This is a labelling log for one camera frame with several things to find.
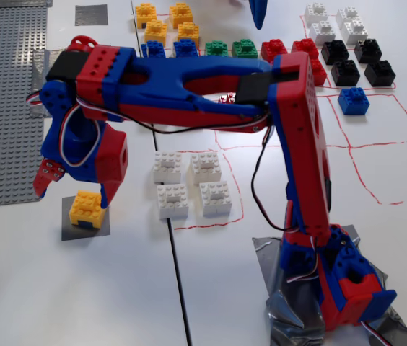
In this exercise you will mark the blue lego block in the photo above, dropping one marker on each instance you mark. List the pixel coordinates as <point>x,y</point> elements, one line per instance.
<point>353,102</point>
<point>154,50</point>
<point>185,48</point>

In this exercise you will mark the grey tape marker square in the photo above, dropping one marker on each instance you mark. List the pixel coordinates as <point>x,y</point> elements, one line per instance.
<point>91,15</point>
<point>81,234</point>

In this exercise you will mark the white lego block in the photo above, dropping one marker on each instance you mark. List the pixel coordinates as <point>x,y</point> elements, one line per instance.
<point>216,200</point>
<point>322,33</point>
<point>316,13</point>
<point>167,203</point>
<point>355,33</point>
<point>205,169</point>
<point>348,16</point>
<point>167,167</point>

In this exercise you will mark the green lego block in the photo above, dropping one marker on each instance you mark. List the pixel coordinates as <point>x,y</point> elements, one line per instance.
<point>245,48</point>
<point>218,48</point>

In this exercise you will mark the grey tape strip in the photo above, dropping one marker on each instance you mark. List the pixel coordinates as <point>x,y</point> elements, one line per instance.
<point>38,68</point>

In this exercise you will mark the red lego block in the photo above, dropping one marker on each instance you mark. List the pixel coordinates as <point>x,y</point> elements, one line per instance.
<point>319,74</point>
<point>304,47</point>
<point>274,50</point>
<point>227,98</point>

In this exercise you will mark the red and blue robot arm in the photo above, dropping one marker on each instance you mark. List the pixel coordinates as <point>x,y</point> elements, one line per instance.
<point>207,72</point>

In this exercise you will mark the blue plastic gripper finger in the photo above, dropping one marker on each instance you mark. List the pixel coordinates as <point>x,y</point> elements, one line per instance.
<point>259,12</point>

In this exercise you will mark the grey lego baseplate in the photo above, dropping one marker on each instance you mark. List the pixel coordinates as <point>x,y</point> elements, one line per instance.
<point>5,90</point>

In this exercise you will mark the black lego block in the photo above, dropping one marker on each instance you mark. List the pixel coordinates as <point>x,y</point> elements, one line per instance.
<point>367,50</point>
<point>380,74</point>
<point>335,52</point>
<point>346,74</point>

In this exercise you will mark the yellow lego block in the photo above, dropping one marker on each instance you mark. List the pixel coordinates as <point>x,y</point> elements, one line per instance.
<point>156,32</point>
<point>188,34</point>
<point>86,209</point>
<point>145,14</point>
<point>181,14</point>

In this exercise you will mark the silver duct tape patch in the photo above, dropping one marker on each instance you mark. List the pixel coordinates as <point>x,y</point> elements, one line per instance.
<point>266,252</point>
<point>290,324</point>

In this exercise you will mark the red blue gripper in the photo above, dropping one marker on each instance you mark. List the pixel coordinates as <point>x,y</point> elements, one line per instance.
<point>107,163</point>

